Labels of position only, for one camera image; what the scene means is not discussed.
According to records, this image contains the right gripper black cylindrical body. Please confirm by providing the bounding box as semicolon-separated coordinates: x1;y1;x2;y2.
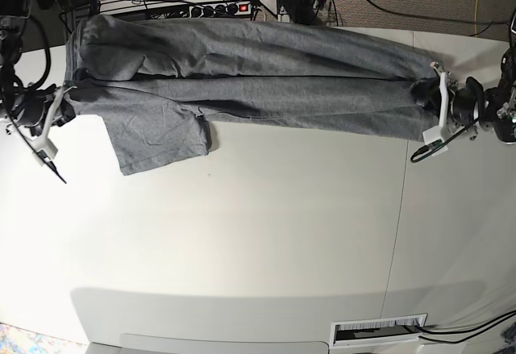
14;91;51;135

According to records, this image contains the left gripper black cylindrical body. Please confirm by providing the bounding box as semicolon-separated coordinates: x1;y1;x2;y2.
451;79;485;124

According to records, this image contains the grey T-shirt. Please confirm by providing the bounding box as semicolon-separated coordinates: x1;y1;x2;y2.
65;15;439;175

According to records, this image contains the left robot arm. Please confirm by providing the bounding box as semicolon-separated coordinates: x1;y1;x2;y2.
410;19;515;163

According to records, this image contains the white table leg column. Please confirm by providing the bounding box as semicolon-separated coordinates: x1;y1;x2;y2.
276;0;292;27

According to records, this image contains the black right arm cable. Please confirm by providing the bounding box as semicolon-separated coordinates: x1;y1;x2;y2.
0;15;69;185

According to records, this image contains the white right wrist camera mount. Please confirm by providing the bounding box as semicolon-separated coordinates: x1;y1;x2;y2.
5;85;75;174

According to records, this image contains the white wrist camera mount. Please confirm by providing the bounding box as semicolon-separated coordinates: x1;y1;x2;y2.
5;85;75;174
422;61;452;160

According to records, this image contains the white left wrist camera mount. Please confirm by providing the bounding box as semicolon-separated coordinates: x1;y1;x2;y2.
422;61;452;160

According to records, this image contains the yellow cable on floor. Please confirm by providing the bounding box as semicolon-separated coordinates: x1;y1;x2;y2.
473;0;501;37

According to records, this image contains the black power strip red switch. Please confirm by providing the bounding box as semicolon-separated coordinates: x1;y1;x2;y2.
188;2;252;19

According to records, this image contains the black cable on table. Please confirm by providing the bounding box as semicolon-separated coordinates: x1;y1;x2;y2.
414;309;516;345

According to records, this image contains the white cable grommet tray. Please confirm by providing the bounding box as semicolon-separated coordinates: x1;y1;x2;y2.
329;314;427;349

